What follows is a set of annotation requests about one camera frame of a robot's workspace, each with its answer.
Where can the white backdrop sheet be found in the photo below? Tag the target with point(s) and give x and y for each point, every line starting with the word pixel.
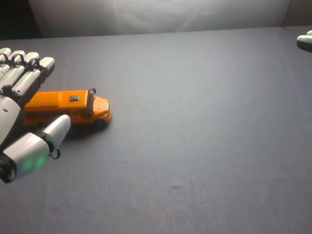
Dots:
pixel 158 14

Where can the yellow toy school bus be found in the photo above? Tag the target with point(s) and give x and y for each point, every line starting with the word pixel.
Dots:
pixel 73 107

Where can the grey table cloth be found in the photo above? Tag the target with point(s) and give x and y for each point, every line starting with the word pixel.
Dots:
pixel 170 146

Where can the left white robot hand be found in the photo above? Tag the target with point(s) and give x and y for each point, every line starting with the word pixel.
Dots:
pixel 24 78

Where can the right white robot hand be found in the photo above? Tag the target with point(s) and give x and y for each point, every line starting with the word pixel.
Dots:
pixel 306 42

